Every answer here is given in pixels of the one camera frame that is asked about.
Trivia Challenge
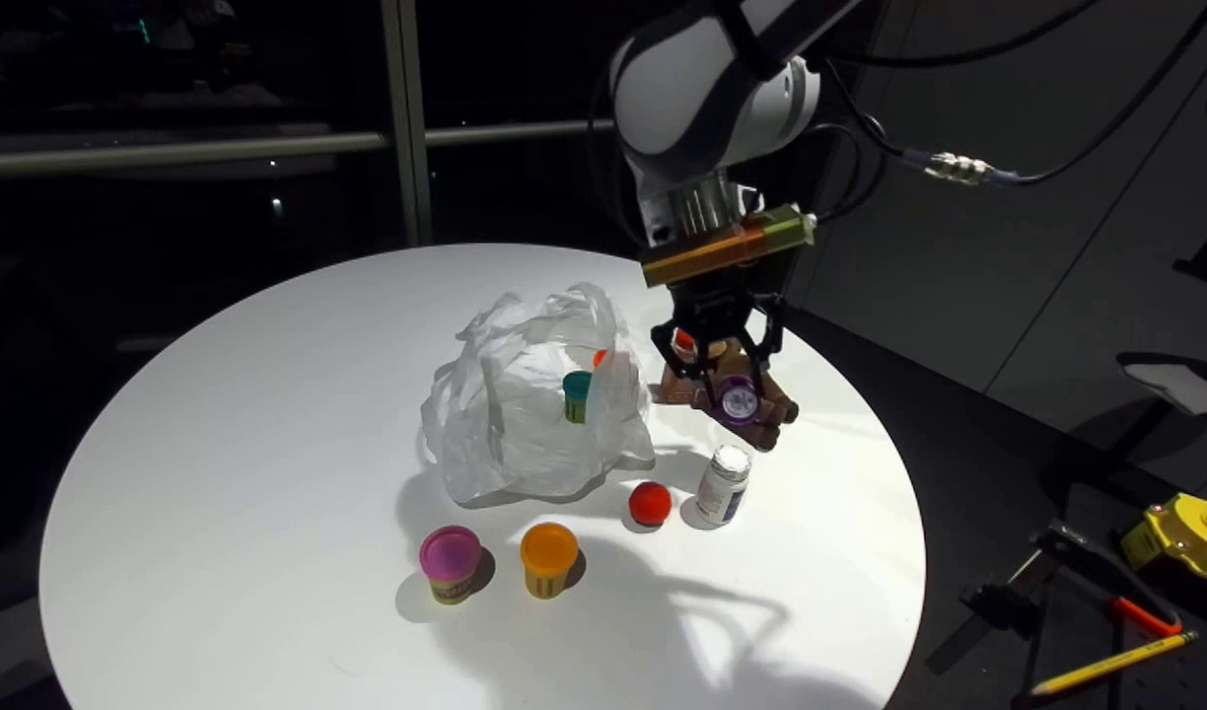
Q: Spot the red lid dough tub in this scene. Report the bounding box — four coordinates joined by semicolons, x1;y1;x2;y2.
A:
625;478;679;531

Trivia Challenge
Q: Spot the orange handled black tool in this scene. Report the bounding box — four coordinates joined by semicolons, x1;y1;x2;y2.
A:
1033;521;1186;646

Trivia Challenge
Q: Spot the white plastic bag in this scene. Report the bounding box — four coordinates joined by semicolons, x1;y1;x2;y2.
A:
419;278;661;511

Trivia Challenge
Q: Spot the white pill bottle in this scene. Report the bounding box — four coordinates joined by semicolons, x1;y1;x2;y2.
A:
692;440;758;527

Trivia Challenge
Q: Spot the teal lid dough tub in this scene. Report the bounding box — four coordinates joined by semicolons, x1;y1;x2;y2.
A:
559;365;595;424

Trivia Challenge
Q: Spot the orange lid dough tub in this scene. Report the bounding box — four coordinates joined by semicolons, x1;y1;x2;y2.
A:
516;516;587;602

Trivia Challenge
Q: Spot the vertical window post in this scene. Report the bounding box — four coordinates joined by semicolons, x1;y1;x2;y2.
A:
374;0;438;248

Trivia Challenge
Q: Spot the dark purple lid dough tub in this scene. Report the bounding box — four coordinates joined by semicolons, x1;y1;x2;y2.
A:
713;369;767;431

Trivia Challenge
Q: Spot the brown plush moose toy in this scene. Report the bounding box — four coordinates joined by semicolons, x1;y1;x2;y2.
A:
695;330;807;454

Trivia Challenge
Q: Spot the magenta lid dough tub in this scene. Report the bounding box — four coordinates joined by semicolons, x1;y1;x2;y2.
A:
413;521;503;606

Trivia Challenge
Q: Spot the yellow pencil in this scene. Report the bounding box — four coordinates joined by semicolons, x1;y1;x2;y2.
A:
1025;628;1200;702

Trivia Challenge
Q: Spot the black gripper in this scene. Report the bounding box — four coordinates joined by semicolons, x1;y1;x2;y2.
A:
646;259;793;394

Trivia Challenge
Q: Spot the yellow emergency stop box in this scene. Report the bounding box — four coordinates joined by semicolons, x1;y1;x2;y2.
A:
1122;483;1207;591

